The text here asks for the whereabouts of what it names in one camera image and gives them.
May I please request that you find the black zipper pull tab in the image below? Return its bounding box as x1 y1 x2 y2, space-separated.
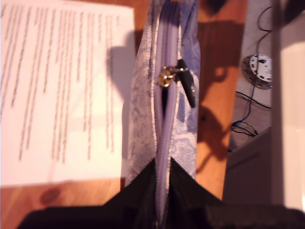
158 59 197 108

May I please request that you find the white printed letter sheet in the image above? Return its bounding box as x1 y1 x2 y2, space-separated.
0 0 136 189

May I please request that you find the white box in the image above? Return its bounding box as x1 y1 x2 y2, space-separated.
279 42 305 211

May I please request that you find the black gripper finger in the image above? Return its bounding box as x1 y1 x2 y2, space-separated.
166 158 224 229
104 158 158 229

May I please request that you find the lilac snakeskin zip pouch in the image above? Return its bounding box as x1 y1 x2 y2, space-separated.
121 0 202 225

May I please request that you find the round perforated metal object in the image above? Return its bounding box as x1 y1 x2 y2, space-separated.
243 54 274 91

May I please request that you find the blue floor cable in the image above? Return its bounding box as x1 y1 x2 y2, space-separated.
231 85 259 138

